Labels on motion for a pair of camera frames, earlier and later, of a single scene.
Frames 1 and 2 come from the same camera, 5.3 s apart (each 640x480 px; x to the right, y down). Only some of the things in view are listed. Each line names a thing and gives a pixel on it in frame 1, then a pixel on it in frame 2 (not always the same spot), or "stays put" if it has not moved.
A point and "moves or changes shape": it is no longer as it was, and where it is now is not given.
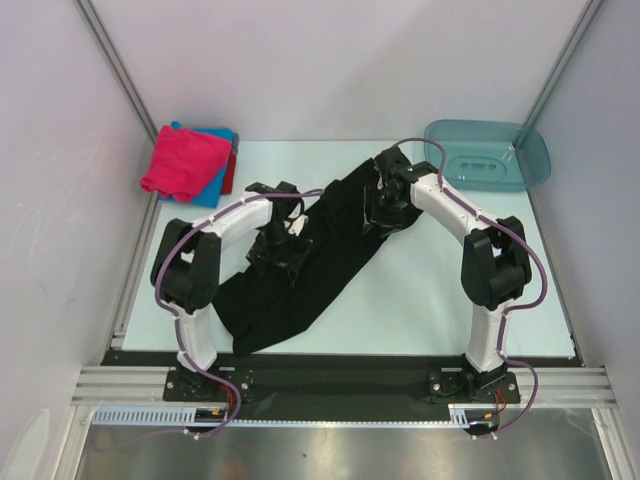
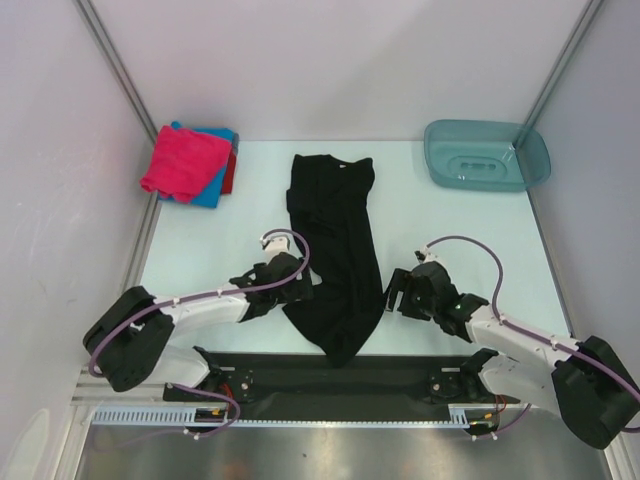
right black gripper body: [381, 207] to [414, 304]
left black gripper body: [274, 244] to [299, 290]
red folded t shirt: [229, 174] stays put
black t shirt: [263, 305] moves or changes shape
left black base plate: [184, 385] stays put
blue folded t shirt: [210, 195] stays put
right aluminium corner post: [564, 60] stays put
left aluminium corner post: [96, 24] stays put
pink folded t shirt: [184, 163] stays put
